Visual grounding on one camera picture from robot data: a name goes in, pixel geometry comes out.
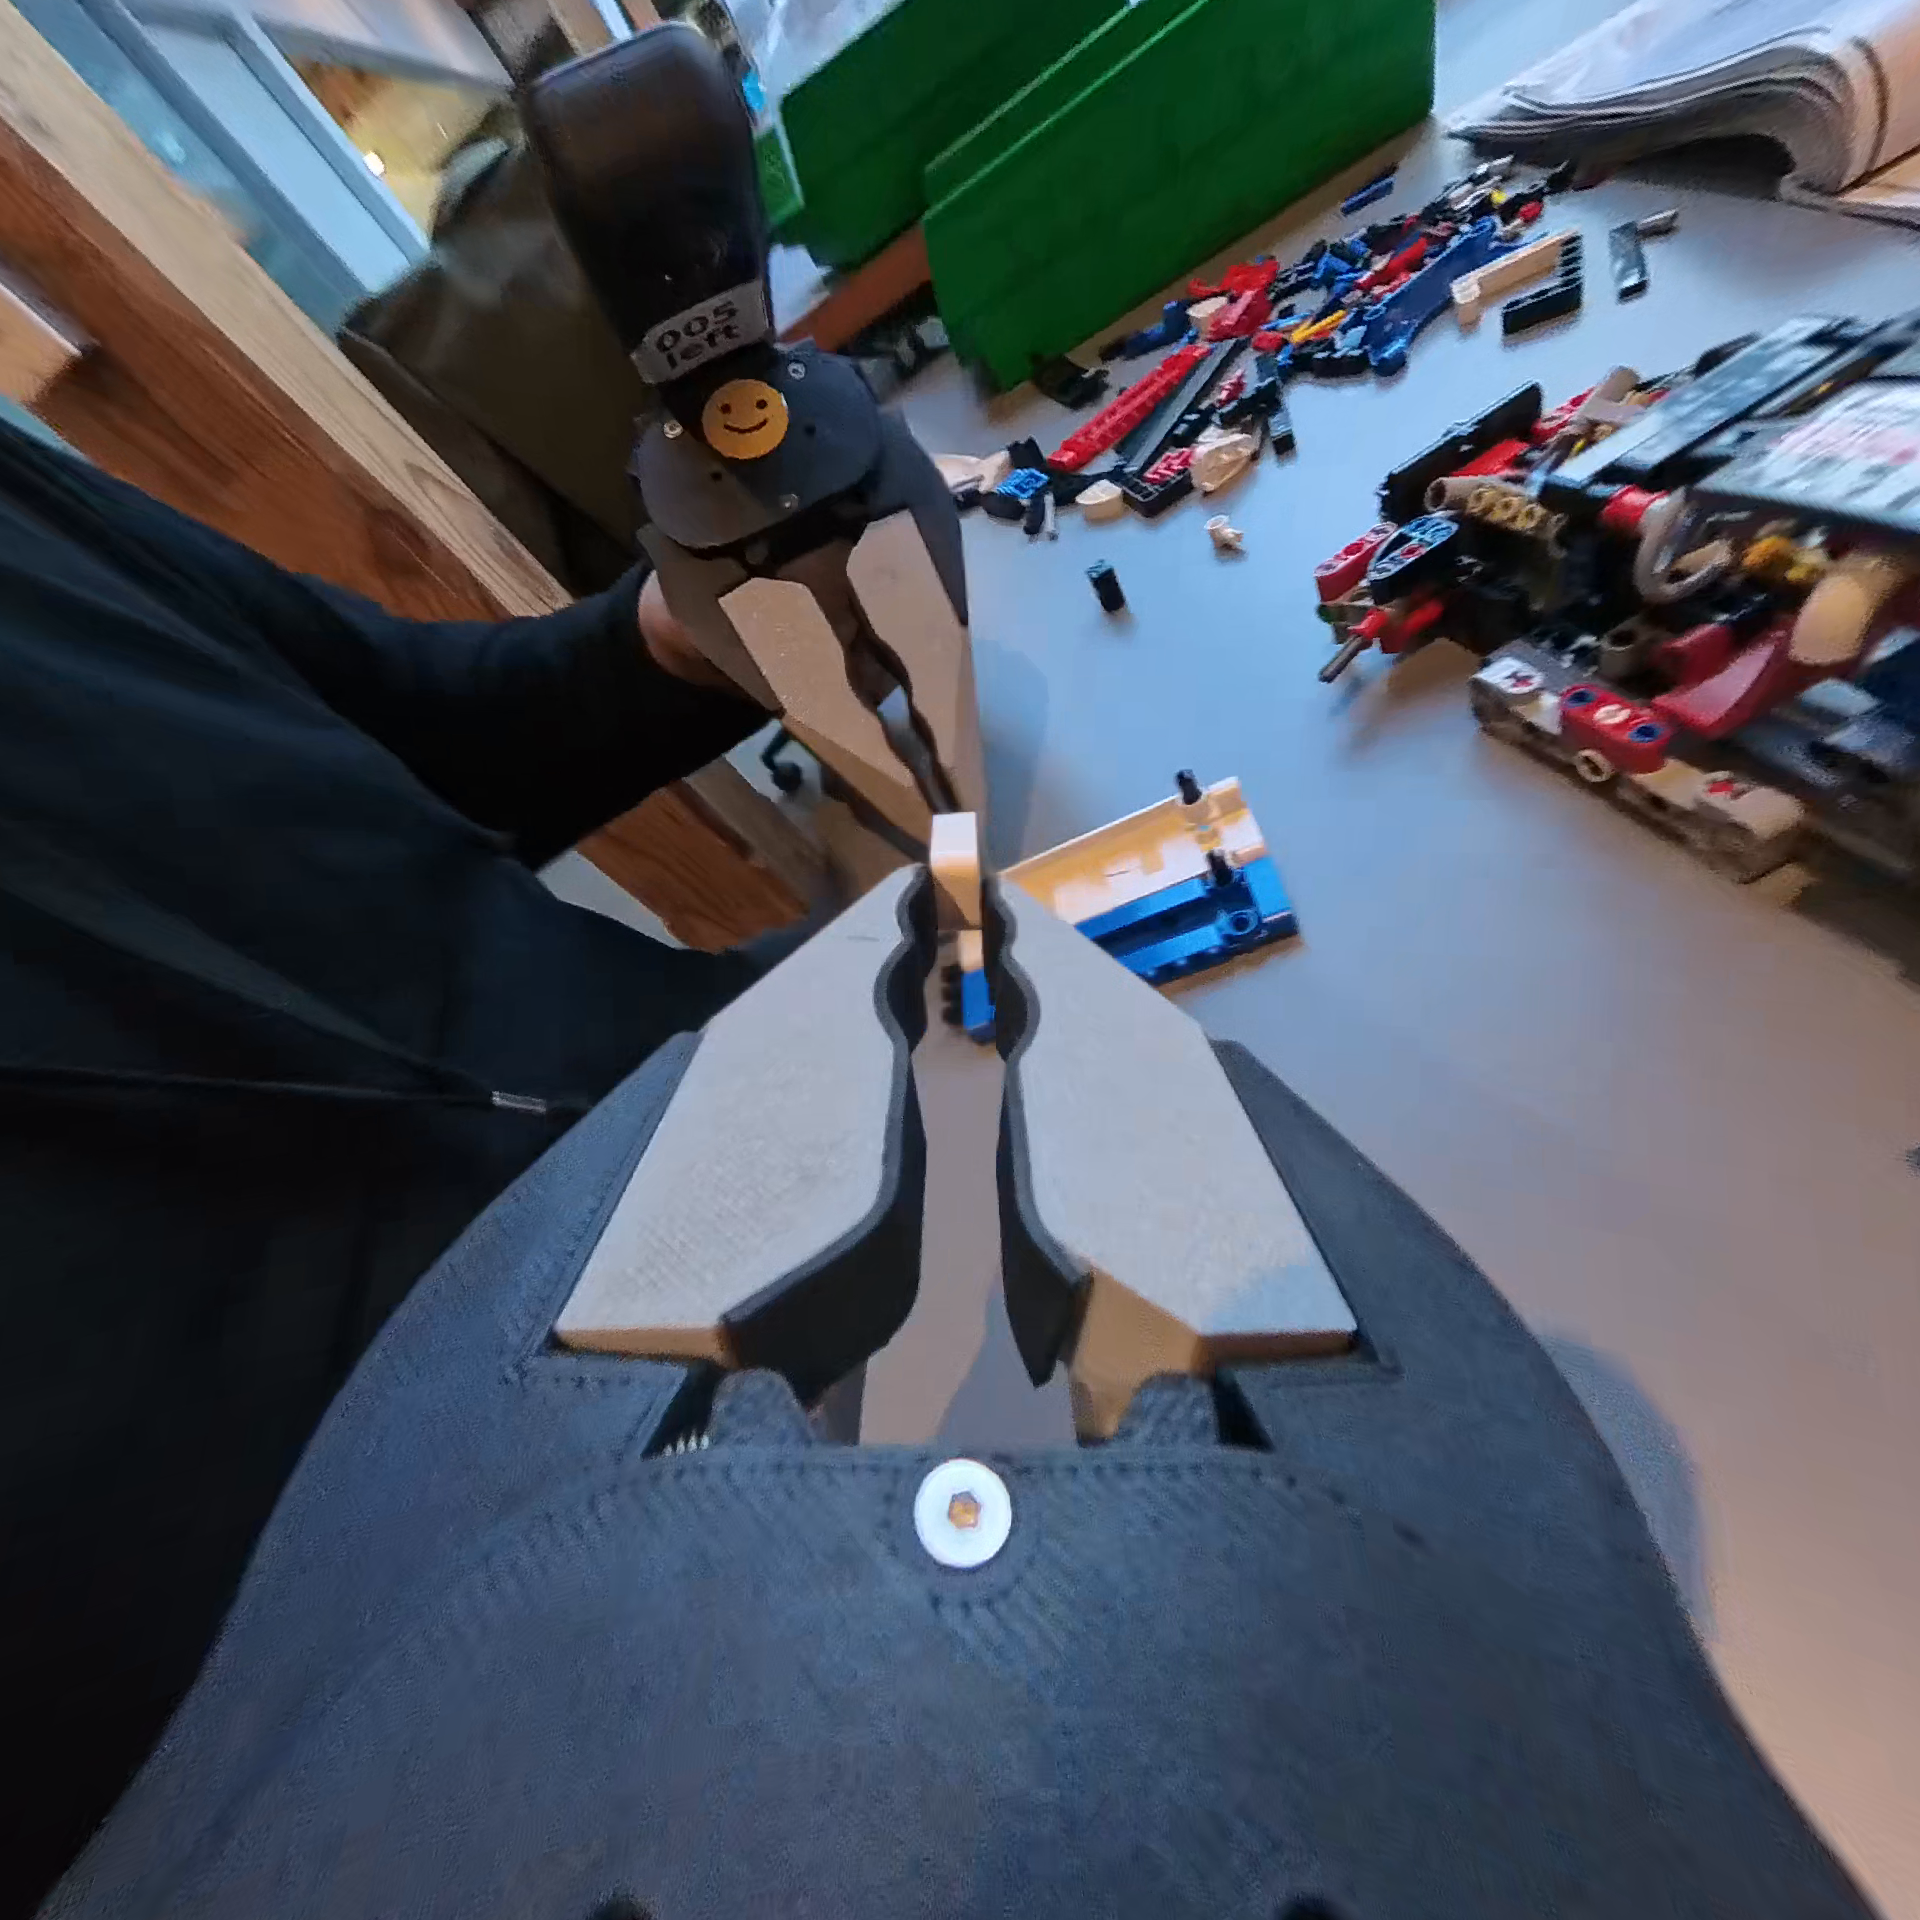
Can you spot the blue arched frame piece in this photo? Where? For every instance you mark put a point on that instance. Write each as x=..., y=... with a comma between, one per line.
x=1425, y=285

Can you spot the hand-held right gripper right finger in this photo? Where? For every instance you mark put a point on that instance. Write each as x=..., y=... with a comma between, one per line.
x=1170, y=1187

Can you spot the olive jacket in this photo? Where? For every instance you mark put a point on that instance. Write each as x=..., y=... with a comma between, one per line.
x=480, y=378

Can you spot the toy brick car chassis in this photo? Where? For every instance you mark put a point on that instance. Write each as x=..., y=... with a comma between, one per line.
x=1650, y=510

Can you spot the grey desk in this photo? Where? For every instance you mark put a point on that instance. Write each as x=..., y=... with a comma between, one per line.
x=1499, y=1126

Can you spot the small black and blue brick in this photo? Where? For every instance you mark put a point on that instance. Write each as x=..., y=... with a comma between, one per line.
x=1108, y=590

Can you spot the white angled beam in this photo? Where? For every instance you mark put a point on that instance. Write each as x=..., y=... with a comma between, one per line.
x=1499, y=268

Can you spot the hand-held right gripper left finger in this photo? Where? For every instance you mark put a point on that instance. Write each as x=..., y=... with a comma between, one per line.
x=734, y=1187

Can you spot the black angled beam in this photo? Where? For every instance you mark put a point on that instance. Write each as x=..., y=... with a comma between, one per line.
x=1552, y=307

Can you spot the pile of toy bricks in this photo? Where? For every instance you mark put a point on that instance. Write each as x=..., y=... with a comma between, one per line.
x=1140, y=406

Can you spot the white toy brick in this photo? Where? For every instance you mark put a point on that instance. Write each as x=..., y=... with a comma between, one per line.
x=955, y=871

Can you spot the blue and white brick panel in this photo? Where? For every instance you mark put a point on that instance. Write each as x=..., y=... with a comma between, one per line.
x=1187, y=917

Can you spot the green plastic bin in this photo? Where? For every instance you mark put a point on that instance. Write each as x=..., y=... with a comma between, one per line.
x=899, y=118
x=1200, y=181

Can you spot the wooden desk leg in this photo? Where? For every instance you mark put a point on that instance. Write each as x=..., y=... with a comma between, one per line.
x=225, y=344

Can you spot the person's left hand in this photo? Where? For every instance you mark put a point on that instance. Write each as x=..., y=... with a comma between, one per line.
x=666, y=631

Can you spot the building instruction booklet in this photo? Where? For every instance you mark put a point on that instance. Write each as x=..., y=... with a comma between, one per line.
x=1726, y=89

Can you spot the person's dark clothing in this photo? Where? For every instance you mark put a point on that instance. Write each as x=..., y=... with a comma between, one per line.
x=225, y=1200

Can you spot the person's left forearm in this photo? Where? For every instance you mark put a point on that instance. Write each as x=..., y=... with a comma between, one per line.
x=450, y=707

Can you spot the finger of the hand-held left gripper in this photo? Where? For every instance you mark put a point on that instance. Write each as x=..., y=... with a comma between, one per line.
x=922, y=631
x=793, y=660

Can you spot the small white pin piece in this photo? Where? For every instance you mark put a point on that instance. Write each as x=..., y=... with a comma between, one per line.
x=1221, y=533

